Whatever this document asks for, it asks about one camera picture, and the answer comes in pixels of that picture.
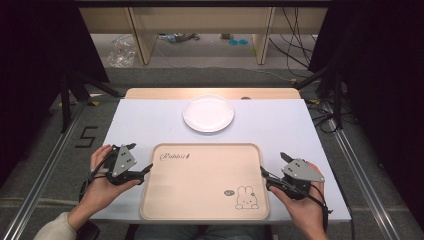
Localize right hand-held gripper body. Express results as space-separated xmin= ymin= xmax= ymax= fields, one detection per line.
xmin=266 ymin=158 xmax=326 ymax=201

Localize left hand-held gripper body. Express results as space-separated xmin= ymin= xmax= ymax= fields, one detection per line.
xmin=105 ymin=143 xmax=146 ymax=187

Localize person's left hand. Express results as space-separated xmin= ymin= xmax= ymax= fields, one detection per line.
xmin=77 ymin=144 xmax=143 ymax=218

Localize person's right hand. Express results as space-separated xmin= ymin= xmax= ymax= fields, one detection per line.
xmin=269 ymin=161 xmax=330 ymax=234

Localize white table cover sheet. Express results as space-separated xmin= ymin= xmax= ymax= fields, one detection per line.
xmin=89 ymin=98 xmax=352 ymax=224

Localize beige tray with rabbit print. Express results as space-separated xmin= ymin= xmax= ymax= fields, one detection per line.
xmin=139 ymin=142 xmax=270 ymax=222

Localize black metal stand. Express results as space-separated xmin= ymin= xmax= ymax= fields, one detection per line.
xmin=59 ymin=70 xmax=123 ymax=134
xmin=293 ymin=63 xmax=345 ymax=131

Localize white round plate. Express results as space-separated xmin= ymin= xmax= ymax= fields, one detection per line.
xmin=182 ymin=94 xmax=235 ymax=134

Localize clear plastic bag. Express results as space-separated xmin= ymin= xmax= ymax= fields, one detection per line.
xmin=106 ymin=34 xmax=138 ymax=69

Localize bundle of clutter under desk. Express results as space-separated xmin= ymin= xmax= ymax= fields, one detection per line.
xmin=157 ymin=32 xmax=201 ymax=44

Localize dark curtain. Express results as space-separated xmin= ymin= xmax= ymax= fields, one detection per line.
xmin=0 ymin=0 xmax=111 ymax=188
xmin=308 ymin=0 xmax=424 ymax=232

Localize wooden desk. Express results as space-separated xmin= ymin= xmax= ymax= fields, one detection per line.
xmin=79 ymin=7 xmax=330 ymax=66

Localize right hand-held gripper cable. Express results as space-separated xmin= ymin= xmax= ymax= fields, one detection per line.
xmin=283 ymin=181 xmax=334 ymax=233

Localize hand-held gripper cable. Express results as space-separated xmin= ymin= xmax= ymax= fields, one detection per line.
xmin=283 ymin=181 xmax=334 ymax=233
xmin=78 ymin=151 xmax=116 ymax=203

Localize left hand-held gripper cable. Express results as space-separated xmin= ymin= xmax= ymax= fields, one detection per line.
xmin=78 ymin=151 xmax=116 ymax=203

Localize black floor cables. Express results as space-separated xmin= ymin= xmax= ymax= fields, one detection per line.
xmin=305 ymin=97 xmax=352 ymax=135

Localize metal floor rail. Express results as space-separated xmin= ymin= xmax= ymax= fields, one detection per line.
xmin=1 ymin=103 xmax=88 ymax=240
xmin=323 ymin=102 xmax=398 ymax=240

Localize black hanging cables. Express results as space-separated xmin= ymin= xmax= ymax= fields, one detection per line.
xmin=268 ymin=7 xmax=318 ymax=80

